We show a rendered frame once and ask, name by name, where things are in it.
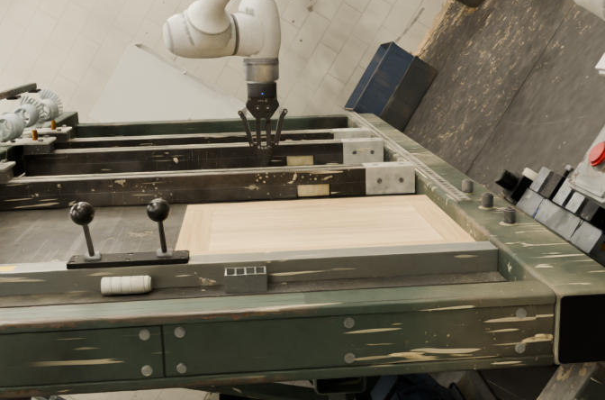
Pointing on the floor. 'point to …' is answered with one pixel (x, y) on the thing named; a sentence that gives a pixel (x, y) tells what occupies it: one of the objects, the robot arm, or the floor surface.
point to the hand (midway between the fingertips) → (264, 161)
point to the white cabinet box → (159, 92)
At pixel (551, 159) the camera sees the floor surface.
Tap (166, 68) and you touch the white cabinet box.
